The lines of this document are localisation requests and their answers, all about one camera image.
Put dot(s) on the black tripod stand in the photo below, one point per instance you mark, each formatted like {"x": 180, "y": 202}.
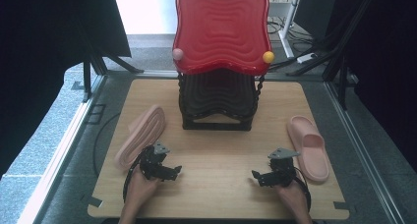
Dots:
{"x": 87, "y": 76}

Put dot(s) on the person's right hand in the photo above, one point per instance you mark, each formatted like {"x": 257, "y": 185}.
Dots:
{"x": 293, "y": 197}

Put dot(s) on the person's left hand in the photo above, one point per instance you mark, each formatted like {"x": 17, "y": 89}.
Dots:
{"x": 141, "y": 188}

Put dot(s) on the yellow ball knob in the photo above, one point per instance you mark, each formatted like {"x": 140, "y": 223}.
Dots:
{"x": 268, "y": 57}

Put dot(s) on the black curtain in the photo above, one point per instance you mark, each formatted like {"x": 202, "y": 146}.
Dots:
{"x": 387, "y": 70}
{"x": 39, "y": 53}

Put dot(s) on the white metal stand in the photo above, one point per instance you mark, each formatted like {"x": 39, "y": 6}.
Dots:
{"x": 286, "y": 30}

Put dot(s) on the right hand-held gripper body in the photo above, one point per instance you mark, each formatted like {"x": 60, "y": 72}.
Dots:
{"x": 282, "y": 171}

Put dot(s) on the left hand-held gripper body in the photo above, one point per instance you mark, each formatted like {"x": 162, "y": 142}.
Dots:
{"x": 152, "y": 163}

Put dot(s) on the aluminium rail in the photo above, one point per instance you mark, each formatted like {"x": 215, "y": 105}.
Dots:
{"x": 62, "y": 152}
{"x": 360, "y": 145}

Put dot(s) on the pink ball knob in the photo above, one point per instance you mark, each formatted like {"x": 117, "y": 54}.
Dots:
{"x": 177, "y": 54}

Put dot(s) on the red and black shoe rack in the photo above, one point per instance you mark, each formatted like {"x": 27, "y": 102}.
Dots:
{"x": 223, "y": 30}

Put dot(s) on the black metal stand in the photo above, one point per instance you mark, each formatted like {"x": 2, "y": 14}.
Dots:
{"x": 342, "y": 70}

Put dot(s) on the pink slipper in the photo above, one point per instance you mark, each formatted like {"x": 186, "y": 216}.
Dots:
{"x": 311, "y": 152}
{"x": 144, "y": 132}

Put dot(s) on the white power strip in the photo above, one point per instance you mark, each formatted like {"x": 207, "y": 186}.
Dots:
{"x": 307, "y": 57}

